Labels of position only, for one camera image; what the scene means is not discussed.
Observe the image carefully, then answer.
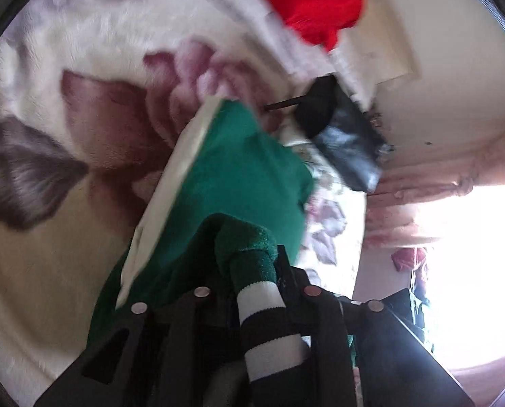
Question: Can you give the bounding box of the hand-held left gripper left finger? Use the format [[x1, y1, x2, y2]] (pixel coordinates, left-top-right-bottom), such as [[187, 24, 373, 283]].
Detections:
[[34, 287, 247, 407]]

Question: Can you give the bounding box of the dark furniture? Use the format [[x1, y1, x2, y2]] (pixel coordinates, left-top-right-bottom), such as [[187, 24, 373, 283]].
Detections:
[[380, 287, 432, 350]]

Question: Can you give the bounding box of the pink curtain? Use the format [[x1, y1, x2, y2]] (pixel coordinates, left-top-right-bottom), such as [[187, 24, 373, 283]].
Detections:
[[366, 133, 505, 252]]

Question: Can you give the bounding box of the cream cloth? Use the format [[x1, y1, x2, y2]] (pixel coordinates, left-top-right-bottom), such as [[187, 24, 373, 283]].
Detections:
[[341, 6, 424, 92]]

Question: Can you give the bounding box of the floral plush blanket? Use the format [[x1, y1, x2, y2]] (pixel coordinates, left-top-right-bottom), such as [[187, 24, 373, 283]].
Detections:
[[0, 0, 380, 407]]

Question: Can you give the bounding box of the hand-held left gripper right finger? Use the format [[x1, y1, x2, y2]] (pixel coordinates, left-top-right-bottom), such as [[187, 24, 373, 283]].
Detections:
[[275, 245, 474, 407]]

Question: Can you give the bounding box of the white fleece garment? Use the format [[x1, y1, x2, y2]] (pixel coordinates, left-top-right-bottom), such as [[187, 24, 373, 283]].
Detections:
[[265, 4, 378, 109]]

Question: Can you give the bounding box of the red garment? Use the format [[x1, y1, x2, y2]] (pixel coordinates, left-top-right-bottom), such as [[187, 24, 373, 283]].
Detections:
[[236, 0, 366, 54]]

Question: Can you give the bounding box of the black leather bag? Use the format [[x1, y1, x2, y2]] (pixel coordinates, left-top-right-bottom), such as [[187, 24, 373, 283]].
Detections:
[[264, 75, 396, 194]]

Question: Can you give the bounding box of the green and cream varsity jacket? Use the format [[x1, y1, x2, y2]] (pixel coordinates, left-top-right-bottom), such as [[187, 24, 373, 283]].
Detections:
[[87, 97, 357, 382]]

